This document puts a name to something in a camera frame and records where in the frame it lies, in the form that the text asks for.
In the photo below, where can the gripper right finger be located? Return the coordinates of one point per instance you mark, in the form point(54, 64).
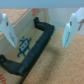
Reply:
point(71, 31)

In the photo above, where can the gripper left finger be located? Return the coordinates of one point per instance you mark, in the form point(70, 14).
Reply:
point(8, 30)

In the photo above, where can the wooden drawer box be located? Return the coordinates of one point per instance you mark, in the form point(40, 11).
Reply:
point(23, 30)

